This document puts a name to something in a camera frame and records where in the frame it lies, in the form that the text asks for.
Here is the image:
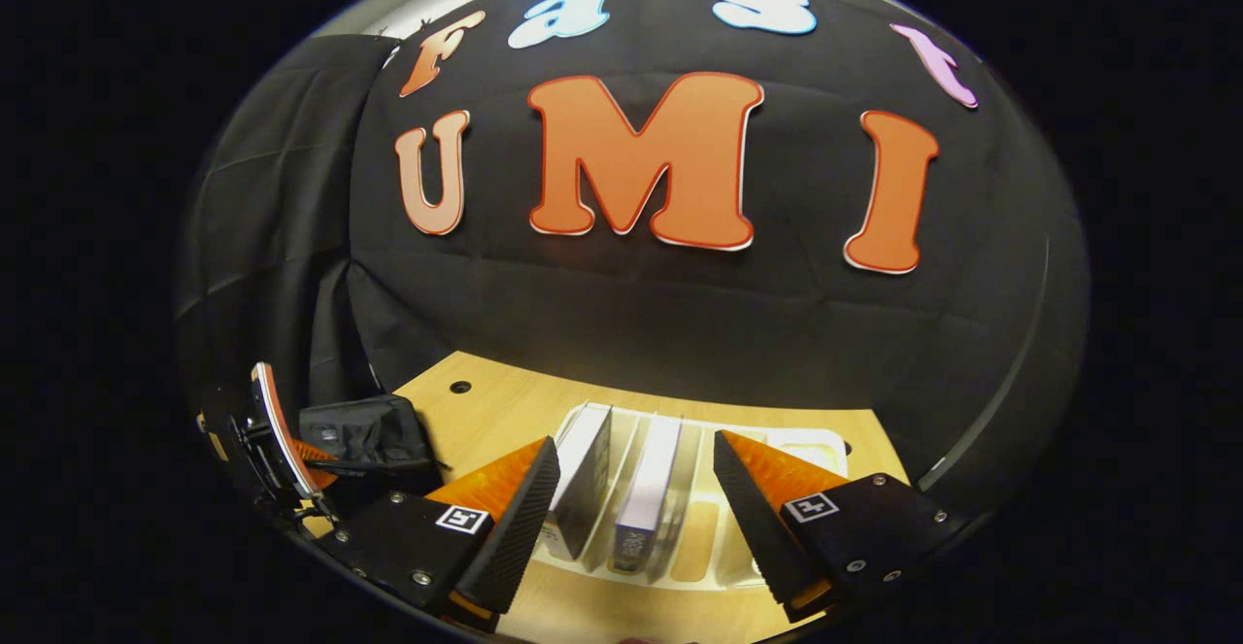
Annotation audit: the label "black schoolbag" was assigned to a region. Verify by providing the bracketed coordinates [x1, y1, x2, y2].
[297, 393, 440, 478]

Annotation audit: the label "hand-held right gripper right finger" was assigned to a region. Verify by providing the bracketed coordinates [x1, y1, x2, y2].
[712, 430, 964, 624]

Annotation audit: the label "blue cover book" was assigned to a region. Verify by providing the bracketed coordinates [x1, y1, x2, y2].
[612, 414, 684, 574]

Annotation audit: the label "grey cover book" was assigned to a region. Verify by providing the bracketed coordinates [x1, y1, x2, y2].
[542, 404, 615, 560]

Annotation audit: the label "cream plastic bookshelf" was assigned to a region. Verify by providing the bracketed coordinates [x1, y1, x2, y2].
[542, 401, 857, 592]

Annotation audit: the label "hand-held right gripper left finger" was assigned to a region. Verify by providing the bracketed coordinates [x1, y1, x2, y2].
[319, 435, 562, 633]

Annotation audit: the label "black backdrop cloth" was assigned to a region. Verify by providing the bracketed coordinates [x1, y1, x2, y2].
[345, 0, 1089, 490]

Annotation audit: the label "plain black cloth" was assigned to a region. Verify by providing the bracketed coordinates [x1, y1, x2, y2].
[175, 34, 399, 412]

